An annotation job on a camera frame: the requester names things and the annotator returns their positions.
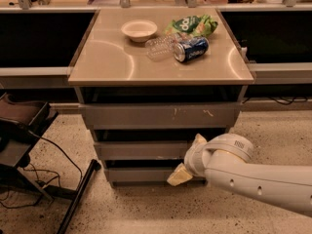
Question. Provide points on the grey drawer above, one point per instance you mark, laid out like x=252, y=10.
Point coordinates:
x=161, y=144
x=139, y=172
x=159, y=116

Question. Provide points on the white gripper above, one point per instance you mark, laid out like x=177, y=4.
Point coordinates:
x=194, y=160

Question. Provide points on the blue soda can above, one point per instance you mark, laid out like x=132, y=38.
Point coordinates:
x=190, y=49

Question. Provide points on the grey top drawer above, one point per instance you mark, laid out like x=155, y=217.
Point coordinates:
x=159, y=116

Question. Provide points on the grey drawer cabinet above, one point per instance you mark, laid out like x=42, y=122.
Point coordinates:
x=113, y=69

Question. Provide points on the grey bottom drawer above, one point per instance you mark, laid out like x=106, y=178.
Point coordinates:
x=139, y=172

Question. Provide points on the white bowl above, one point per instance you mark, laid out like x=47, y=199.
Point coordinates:
x=139, y=30

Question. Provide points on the grey counter frame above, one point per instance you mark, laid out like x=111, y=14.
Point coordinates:
x=275, y=42
x=41, y=42

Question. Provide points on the grey right counter frame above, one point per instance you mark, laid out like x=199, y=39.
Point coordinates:
x=275, y=42

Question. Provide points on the black cart with tray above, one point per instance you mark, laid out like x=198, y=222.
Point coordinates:
x=22, y=125

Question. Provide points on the clear plastic bottle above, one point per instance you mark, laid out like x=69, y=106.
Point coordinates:
x=163, y=47

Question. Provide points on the green chip bag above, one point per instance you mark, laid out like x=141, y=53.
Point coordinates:
x=203, y=25

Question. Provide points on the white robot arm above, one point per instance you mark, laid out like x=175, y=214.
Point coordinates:
x=224, y=161

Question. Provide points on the grey left counter frame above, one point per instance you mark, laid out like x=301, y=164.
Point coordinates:
x=41, y=42

